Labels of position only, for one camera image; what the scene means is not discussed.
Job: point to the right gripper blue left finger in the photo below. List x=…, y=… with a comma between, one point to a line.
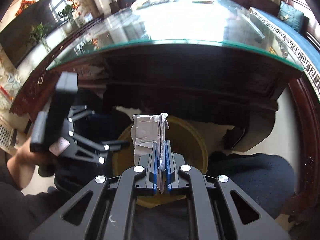
x=153, y=170

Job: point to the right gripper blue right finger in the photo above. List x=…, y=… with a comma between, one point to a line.
x=169, y=166

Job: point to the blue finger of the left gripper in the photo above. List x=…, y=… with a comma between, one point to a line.
x=116, y=144
x=79, y=112

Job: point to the grey white carton box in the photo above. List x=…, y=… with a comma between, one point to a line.
x=146, y=130

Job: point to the person left hand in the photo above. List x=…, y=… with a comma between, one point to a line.
x=22, y=165

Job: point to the potted green plant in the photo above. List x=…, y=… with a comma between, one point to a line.
x=38, y=35

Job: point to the black television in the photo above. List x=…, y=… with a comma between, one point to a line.
x=15, y=37

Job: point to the white patterned snack bag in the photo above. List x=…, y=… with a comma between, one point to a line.
x=138, y=4

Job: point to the white remote control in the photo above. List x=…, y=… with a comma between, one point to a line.
x=203, y=2

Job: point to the blue bench seat cushion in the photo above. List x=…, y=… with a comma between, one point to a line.
x=308, y=56

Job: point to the teal embroidered cushion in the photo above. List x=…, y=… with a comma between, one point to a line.
x=291, y=16

